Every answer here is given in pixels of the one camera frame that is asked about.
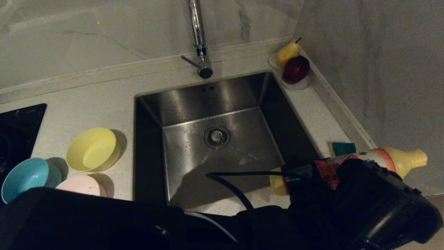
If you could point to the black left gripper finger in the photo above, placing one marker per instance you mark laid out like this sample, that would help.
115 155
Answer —
300 173

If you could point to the blue plastic bowl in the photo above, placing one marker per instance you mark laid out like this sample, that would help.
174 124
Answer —
24 177

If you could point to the pink plastic bowl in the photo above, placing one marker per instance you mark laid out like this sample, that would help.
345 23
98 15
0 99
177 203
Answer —
81 184

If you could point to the stainless steel sink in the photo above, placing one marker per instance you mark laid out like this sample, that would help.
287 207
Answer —
194 146

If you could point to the yellow plastic bowl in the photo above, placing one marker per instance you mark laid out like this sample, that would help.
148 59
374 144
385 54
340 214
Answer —
92 151

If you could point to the dark red apple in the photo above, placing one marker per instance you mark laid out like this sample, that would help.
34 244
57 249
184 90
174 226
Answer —
296 69

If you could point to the black induction cooktop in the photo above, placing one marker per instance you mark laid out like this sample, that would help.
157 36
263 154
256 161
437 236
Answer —
17 132

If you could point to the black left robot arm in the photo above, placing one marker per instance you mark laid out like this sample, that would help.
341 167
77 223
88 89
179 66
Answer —
104 222

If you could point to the orange dish soap bottle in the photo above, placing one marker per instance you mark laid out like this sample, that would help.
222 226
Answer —
378 158

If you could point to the green and yellow sponge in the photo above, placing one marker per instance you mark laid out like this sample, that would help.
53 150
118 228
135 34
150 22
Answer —
343 148

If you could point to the yellow pear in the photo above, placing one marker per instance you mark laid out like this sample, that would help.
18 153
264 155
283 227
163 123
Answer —
286 53

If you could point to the metal sink drain strainer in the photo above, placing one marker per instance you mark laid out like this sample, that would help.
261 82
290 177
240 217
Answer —
217 137

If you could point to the chrome faucet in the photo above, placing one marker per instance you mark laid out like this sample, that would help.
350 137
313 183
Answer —
197 34

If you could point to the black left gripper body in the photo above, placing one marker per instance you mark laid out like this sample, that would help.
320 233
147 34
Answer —
312 201

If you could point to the small white dish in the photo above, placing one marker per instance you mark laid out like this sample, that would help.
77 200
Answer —
300 86

